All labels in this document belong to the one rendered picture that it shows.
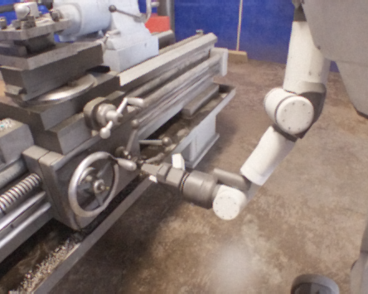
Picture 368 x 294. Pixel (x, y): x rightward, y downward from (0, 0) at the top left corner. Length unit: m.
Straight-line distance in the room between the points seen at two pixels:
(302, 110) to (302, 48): 0.12
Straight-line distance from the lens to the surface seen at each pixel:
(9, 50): 0.88
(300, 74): 0.61
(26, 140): 0.91
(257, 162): 0.64
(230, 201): 0.65
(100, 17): 1.33
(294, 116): 0.59
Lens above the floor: 1.23
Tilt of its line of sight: 33 degrees down
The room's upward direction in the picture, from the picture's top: 1 degrees counter-clockwise
